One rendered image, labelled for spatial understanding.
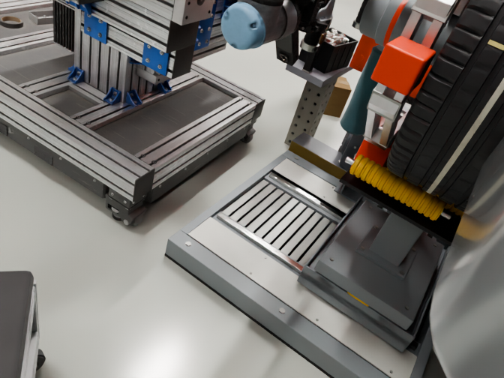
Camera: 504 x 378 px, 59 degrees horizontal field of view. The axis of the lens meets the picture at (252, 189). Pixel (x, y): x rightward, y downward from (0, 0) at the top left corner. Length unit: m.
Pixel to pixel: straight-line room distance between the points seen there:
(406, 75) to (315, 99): 1.22
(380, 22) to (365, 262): 0.67
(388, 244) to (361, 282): 0.15
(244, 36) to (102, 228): 0.95
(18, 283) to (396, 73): 0.80
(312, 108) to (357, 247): 0.86
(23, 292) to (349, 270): 0.83
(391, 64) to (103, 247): 1.02
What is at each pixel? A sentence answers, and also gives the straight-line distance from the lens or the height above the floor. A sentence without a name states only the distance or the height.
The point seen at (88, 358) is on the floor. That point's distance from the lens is 1.26.
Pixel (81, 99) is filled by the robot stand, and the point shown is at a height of 0.21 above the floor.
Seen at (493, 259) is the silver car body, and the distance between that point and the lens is 0.44.
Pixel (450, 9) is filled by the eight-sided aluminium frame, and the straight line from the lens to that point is 0.91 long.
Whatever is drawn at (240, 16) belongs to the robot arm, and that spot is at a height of 0.87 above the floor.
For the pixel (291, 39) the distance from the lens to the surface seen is 0.94.
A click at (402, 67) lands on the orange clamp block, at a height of 0.86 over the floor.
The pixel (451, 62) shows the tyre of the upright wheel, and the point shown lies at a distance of 0.86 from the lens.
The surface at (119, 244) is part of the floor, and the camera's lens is 1.49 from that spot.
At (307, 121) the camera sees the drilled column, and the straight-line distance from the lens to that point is 2.11.
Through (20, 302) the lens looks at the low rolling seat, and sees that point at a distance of 0.94.
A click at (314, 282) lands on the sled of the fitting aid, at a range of 1.37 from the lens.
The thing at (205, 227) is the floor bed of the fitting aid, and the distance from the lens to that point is 1.48.
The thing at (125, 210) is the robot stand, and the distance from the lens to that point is 1.48.
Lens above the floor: 1.10
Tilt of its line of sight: 37 degrees down
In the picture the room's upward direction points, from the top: 19 degrees clockwise
